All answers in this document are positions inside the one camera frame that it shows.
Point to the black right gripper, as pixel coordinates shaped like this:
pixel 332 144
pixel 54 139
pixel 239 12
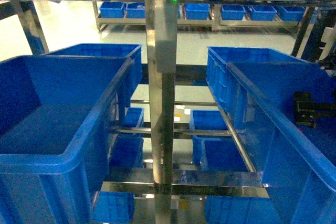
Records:
pixel 307 112

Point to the stainless steel rack post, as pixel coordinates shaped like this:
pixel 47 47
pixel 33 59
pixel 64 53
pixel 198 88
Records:
pixel 161 45

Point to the blue bin rear right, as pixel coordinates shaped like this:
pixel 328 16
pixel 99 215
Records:
pixel 218 58

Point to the large blue bin right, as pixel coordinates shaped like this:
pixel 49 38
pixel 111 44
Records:
pixel 296 161

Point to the lower blue bin right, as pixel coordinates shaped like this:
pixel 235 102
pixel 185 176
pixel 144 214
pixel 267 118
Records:
pixel 221 154

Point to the large blue bin left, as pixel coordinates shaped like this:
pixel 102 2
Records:
pixel 55 114

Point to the large blue bin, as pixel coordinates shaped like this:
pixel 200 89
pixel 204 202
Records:
pixel 296 161
pixel 55 114

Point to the lower blue bin left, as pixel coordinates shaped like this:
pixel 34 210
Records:
pixel 117 207

